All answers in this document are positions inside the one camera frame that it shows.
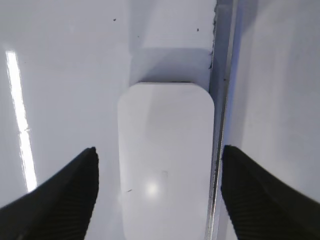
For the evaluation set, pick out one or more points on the white board eraser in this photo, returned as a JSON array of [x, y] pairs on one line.
[[165, 138]]

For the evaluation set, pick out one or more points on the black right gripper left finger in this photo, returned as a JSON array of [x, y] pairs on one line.
[[59, 209]]

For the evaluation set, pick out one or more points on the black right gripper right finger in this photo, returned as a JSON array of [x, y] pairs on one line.
[[262, 207]]

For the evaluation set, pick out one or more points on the white board with grey frame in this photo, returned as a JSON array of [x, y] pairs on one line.
[[64, 64]]

